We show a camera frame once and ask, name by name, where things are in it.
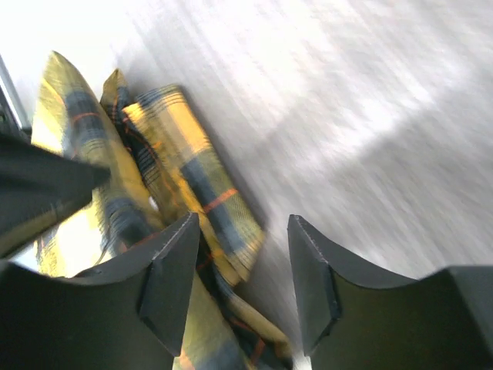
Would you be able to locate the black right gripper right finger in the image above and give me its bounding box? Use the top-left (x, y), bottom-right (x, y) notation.
top-left (287, 215), bottom-right (492, 369)

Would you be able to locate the yellow plaid long sleeve shirt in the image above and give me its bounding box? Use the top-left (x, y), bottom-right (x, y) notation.
top-left (32, 52), bottom-right (293, 369)

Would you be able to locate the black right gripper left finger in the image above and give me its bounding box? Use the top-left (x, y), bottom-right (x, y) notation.
top-left (1, 214), bottom-right (200, 369)

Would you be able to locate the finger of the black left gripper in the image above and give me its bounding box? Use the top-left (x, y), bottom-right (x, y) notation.
top-left (1, 134), bottom-right (110, 235)

